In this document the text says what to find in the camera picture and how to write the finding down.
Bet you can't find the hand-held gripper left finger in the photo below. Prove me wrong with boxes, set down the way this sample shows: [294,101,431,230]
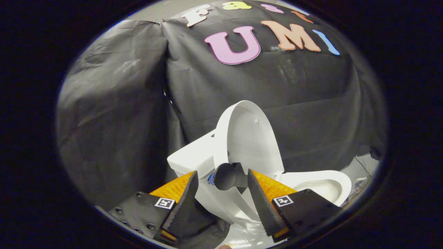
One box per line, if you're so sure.
[106,171,199,245]

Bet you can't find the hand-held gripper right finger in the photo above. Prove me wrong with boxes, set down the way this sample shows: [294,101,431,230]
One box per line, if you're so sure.
[247,169,341,242]

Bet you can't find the white toilet lid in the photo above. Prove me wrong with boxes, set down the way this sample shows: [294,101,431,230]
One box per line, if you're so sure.
[213,100,285,191]

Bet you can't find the white toilet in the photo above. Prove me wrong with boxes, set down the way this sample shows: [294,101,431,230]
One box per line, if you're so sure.
[167,130,352,225]

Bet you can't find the white toilet seat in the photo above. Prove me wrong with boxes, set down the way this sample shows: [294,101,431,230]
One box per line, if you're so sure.
[280,170,352,206]

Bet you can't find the clear plastic sheet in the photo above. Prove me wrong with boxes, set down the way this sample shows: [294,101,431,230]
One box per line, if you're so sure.
[225,221,274,248]

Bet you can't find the black backdrop cloth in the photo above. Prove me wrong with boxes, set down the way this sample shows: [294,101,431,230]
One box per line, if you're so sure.
[55,0,388,211]

